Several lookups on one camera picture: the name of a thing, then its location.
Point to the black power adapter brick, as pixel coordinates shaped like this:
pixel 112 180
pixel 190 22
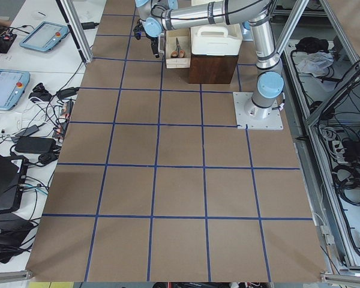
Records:
pixel 34 145

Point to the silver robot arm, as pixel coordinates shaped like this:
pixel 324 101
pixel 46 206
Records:
pixel 159 16

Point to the blue teach pendant far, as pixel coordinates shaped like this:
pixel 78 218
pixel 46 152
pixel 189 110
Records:
pixel 45 37

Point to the aluminium frame post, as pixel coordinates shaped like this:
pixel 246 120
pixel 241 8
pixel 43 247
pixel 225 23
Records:
pixel 72 20

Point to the white plastic tray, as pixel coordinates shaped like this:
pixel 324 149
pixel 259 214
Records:
pixel 216 40

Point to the white crumpled cloth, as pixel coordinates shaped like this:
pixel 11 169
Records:
pixel 317 64

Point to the blue teach pendant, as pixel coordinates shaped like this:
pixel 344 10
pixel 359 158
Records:
pixel 12 86
pixel 45 37

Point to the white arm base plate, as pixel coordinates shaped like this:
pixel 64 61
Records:
pixel 251 117

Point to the black monitor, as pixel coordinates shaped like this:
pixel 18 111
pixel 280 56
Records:
pixel 13 170

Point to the blue teach pendant near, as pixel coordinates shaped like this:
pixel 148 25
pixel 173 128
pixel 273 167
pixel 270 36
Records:
pixel 12 86

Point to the dark brown wooden cabinet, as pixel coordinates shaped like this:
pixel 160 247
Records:
pixel 206 69

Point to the white drawer handle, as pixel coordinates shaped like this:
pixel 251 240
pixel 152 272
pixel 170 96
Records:
pixel 162 44

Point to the grey orange scissors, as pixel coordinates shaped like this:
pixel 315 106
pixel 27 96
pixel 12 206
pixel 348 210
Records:
pixel 178 51

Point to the light wooden drawer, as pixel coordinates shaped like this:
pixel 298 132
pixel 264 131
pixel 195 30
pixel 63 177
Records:
pixel 183 36

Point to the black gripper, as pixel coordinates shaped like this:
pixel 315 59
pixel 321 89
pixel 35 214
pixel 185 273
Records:
pixel 153 41

